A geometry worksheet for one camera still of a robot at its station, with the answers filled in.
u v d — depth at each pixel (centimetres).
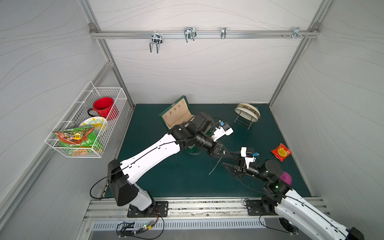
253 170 62
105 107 66
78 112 65
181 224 70
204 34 79
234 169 61
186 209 75
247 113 93
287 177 78
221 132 58
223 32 74
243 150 60
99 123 67
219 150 55
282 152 93
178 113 98
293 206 53
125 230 69
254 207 74
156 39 78
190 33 77
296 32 77
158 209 73
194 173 89
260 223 69
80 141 54
